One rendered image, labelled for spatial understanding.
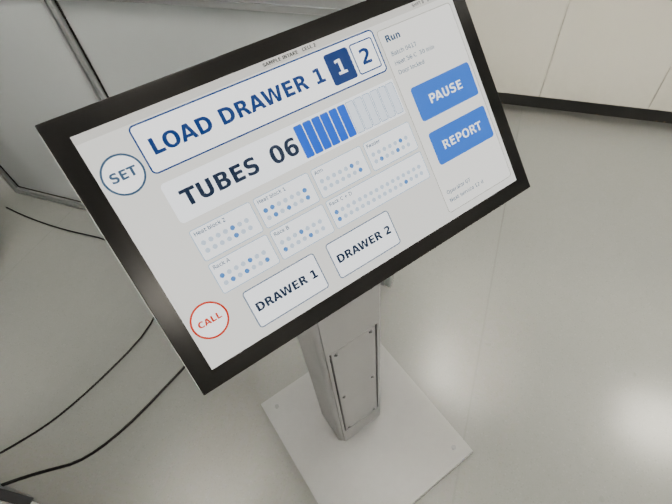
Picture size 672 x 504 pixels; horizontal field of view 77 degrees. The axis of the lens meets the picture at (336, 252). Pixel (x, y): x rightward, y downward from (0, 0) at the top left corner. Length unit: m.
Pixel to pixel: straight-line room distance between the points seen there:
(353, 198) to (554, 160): 1.91
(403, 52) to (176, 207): 0.33
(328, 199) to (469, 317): 1.22
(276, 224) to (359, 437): 1.02
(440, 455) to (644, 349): 0.80
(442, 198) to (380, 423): 0.97
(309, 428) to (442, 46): 1.15
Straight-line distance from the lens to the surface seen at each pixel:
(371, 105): 0.54
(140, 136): 0.47
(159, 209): 0.47
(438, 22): 0.63
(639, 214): 2.23
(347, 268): 0.51
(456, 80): 0.62
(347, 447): 1.41
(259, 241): 0.48
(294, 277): 0.49
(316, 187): 0.50
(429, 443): 1.42
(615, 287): 1.91
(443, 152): 0.59
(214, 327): 0.48
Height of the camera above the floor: 1.40
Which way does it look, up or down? 51 degrees down
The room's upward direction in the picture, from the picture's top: 7 degrees counter-clockwise
